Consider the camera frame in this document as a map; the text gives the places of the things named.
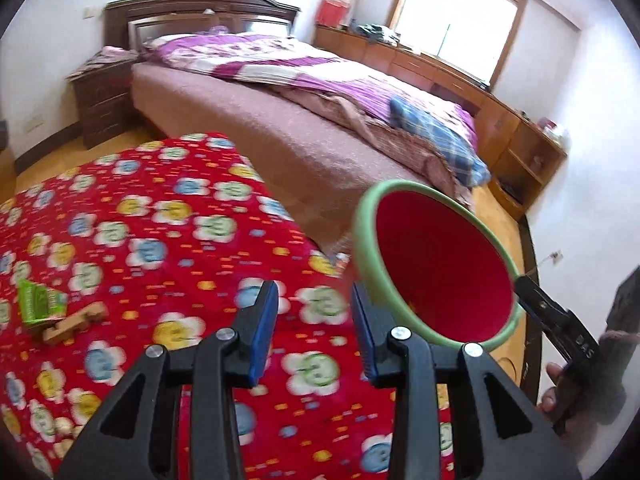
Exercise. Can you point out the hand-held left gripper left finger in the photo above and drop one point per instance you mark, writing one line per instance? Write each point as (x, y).
(260, 330)

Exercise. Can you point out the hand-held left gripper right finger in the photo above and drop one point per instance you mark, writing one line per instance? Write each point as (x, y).
(362, 330)

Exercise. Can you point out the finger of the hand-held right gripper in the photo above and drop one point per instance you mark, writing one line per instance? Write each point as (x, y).
(537, 302)

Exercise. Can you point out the green and red bowl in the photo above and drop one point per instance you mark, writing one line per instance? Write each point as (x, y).
(440, 260)

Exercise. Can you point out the person's right forearm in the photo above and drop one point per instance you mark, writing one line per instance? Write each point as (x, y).
(617, 380)

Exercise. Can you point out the person's right hand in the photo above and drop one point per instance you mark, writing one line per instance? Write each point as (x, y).
(551, 395)

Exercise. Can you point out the red floral blanket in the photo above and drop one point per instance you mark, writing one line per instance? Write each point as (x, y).
(175, 240)

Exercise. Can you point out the clear plastic jar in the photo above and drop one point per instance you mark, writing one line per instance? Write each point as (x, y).
(556, 134)

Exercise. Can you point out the low wooden cabinet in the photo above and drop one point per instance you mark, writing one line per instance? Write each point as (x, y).
(500, 125)

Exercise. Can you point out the light wooden block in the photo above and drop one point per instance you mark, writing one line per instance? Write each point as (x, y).
(70, 325)

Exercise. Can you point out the blue plaid cloth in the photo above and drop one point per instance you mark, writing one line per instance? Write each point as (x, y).
(440, 135)

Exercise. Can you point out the bed with purple quilt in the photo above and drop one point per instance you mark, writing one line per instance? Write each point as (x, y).
(280, 130)

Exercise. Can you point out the cluster of walnuts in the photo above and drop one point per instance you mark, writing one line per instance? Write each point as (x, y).
(63, 427)

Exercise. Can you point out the green snack packet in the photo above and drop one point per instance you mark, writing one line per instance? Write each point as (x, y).
(40, 302)

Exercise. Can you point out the purple patterned quilt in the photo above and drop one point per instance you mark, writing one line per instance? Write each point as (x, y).
(300, 70)

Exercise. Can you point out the dark wooden nightstand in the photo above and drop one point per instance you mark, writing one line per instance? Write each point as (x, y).
(100, 105)

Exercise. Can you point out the dark clothes pile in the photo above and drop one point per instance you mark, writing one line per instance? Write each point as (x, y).
(377, 33)

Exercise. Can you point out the wooden framed window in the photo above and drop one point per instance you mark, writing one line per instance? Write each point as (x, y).
(460, 15)

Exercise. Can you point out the pink folded clothes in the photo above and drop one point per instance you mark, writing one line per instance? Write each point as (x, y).
(105, 57)

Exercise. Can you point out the dark wooden headboard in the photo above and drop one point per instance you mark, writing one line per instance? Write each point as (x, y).
(200, 10)

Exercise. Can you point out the black wall device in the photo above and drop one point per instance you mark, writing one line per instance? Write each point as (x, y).
(3, 135)

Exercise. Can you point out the white wall switch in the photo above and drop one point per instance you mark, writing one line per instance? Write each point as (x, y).
(90, 11)

